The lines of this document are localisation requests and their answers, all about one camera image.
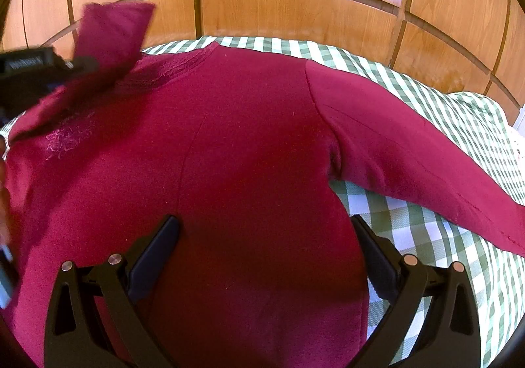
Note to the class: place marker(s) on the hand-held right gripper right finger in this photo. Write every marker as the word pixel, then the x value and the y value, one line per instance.
pixel 379 261

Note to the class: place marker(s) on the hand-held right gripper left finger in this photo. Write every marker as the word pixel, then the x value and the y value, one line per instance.
pixel 158 253

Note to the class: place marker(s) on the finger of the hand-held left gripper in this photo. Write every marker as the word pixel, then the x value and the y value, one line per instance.
pixel 84 64

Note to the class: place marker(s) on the dark red sweater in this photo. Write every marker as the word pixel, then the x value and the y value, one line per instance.
pixel 254 171

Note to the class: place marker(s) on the person's left hand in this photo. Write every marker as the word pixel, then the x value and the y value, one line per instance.
pixel 4 196

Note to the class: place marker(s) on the green checked bedsheet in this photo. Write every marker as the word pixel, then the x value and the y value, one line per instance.
pixel 414 228

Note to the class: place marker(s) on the white floral cloth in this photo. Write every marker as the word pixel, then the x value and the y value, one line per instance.
pixel 519 150

